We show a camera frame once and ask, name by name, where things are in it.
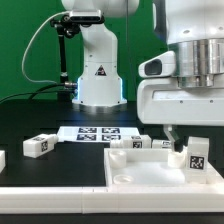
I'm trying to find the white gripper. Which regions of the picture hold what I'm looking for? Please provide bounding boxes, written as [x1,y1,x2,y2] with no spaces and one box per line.
[137,77,224,152]

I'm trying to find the white square tabletop panel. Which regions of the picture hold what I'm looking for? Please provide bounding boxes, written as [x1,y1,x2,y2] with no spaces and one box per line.
[104,148,224,194]

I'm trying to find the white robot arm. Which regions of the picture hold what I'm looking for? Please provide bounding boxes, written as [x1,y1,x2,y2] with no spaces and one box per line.
[61,0,224,138]

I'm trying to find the tag marker sheet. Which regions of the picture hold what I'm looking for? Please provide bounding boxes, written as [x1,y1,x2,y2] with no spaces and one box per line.
[57,126,139,143]

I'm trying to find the white block left edge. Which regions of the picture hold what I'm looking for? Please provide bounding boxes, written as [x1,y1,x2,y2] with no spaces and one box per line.
[0,150,6,173]

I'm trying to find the white obstacle fence rail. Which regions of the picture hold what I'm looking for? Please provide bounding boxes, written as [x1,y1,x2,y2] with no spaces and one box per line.
[0,185,224,214]

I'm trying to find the black cables on table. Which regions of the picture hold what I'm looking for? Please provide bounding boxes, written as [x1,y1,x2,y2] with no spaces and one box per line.
[0,80,79,104]

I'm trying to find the camera on black stand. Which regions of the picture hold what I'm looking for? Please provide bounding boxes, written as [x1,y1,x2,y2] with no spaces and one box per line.
[50,10,104,100]

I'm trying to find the grey camera cable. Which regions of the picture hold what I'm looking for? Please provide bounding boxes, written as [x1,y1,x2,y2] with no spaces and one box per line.
[21,11,71,84]

